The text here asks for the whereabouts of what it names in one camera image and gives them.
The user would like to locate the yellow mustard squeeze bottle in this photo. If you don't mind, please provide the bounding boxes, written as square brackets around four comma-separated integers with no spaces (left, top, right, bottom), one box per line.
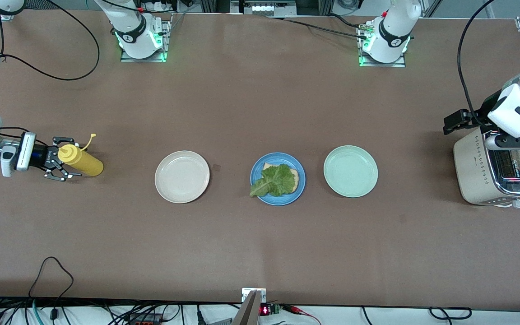
[57,133,104,177]

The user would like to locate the green lettuce leaf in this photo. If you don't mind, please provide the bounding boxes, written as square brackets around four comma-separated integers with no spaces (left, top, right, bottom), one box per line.
[249,164,297,198]

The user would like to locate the mint green round plate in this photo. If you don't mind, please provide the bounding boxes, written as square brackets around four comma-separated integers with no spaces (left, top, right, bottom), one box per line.
[323,145,379,198]

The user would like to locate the beige round plate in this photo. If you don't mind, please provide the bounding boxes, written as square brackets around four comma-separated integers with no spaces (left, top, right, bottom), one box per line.
[154,150,210,204]

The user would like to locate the blue round plate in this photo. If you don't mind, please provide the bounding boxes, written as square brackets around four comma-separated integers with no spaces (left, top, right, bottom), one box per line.
[250,152,306,206]

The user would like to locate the cream chrome toaster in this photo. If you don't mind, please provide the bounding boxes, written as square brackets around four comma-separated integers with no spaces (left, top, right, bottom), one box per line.
[453,133,520,209]

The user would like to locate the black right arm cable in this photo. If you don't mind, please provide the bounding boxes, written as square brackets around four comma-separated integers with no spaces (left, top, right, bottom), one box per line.
[0,0,100,149]

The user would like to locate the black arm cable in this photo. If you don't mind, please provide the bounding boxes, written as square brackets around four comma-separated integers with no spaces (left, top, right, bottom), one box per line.
[0,0,100,149]
[458,0,497,125]

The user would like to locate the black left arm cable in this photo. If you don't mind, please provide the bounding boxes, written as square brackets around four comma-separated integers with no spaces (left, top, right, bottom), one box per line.
[458,0,497,125]

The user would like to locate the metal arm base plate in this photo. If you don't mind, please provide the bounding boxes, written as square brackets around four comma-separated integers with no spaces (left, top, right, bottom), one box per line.
[358,23,407,68]
[120,13,172,63]

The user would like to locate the teal cable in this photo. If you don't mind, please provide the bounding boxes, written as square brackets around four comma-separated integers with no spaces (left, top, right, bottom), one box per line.
[31,299,45,325]

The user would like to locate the thin black looped cable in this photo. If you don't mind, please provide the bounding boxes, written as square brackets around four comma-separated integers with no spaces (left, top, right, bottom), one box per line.
[28,256,74,322]

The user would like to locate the long black table cable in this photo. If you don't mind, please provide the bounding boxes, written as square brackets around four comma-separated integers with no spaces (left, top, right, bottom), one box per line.
[265,15,369,41]

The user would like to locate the black coiled cable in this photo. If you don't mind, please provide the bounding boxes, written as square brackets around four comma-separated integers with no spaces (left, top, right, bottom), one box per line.
[429,307,473,320]

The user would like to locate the grey metal camera mount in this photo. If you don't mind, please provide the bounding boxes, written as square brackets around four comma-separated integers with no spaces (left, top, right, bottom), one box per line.
[232,288,267,325]

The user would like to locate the red clip wires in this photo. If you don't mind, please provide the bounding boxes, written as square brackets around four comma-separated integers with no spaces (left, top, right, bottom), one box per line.
[283,305,321,325]

